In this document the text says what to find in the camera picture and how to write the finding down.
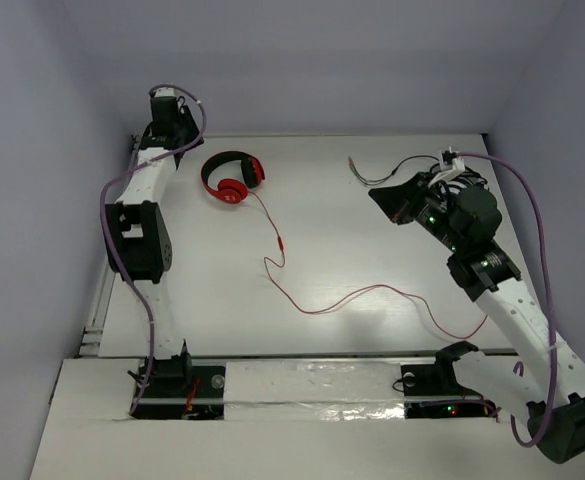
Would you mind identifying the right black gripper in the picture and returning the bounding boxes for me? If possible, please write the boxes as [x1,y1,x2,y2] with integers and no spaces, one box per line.
[368,172,466,254]

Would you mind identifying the red headphone cable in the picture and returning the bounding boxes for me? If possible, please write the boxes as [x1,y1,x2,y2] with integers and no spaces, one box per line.
[248,191,489,340]

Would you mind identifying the red headphones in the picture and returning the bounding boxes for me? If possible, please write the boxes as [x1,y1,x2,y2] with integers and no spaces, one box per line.
[200,150,266,205]

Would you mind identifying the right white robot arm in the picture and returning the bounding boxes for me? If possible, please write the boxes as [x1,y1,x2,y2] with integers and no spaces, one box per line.
[368,172,585,464]

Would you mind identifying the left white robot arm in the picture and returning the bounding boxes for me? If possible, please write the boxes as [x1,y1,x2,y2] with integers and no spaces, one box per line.
[100,84,207,394]

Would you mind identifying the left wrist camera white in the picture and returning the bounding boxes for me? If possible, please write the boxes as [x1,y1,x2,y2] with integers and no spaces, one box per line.
[148,84,179,98]

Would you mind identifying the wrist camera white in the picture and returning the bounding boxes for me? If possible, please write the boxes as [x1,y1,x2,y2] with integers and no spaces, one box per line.
[430,147,466,185]
[148,84,179,98]

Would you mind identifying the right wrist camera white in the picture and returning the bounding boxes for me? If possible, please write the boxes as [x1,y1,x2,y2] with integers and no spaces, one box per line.
[430,147,466,185]

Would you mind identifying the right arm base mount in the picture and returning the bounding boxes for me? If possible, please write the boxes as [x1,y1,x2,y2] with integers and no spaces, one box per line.
[392,364,499,420]

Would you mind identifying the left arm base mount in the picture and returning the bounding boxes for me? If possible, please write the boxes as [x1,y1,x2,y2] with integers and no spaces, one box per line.
[131,359,226,421]

